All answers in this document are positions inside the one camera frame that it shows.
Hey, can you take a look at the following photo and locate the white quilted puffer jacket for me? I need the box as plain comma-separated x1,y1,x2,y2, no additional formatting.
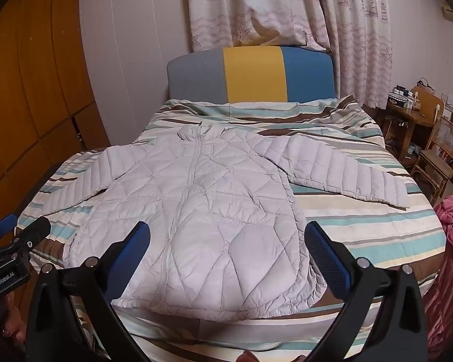
41,124,409,321

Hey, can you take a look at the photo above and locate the person's left hand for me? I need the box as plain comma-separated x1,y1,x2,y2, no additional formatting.
2,292,27,345

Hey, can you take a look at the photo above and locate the person's right hand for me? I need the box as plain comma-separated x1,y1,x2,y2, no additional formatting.
236,351,307,362

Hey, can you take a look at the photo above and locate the pink blanket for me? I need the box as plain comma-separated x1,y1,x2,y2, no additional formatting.
423,195,453,361

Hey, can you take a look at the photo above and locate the wooden wardrobe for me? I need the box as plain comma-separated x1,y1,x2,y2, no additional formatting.
0,0,109,220

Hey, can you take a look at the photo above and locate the wooden cane chair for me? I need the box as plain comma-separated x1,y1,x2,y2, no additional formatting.
411,117,453,206

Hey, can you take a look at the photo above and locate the striped bed cover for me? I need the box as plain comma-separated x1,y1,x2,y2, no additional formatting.
18,97,446,361

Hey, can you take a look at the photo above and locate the wooden side table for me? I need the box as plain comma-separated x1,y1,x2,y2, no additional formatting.
377,87,444,167

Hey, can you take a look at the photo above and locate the grey yellow blue headboard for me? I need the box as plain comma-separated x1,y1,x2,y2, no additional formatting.
167,46,336,104

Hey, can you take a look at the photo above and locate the ship print curtain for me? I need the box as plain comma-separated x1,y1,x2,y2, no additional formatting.
188,0,392,109

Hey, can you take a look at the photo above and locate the wall air conditioner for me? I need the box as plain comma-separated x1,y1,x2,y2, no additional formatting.
440,2,453,23

